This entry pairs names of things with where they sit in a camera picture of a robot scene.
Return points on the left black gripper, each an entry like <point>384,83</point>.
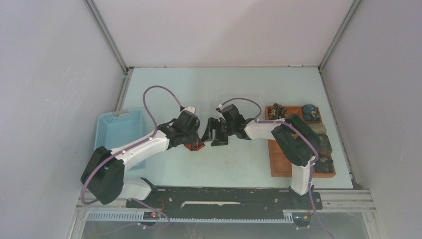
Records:
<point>193,136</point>

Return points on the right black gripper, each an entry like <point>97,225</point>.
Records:
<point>219,140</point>

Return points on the orange navy striped tie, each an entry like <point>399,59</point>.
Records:
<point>196,146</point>

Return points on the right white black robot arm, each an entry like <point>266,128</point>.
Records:
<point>298,142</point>

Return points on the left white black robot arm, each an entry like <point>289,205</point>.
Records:
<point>104,175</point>

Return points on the brown floral rolled tie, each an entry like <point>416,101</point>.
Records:
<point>276,112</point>

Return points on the light blue plastic basket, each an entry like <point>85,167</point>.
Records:
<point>116,129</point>

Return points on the brown wooden divided tray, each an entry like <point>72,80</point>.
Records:
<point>279,164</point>

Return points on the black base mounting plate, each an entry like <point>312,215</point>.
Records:
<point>227,203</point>

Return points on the blue patterned rolled tie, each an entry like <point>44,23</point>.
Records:
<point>310,113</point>

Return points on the gold patterned rolled tie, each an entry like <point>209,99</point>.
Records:
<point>318,128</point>

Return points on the dark green rolled tie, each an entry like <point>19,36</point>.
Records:
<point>325,145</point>

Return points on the dark floral rolled tie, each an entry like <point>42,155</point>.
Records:
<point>324,165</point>

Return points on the white slotted cable duct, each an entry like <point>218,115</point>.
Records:
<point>146,216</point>

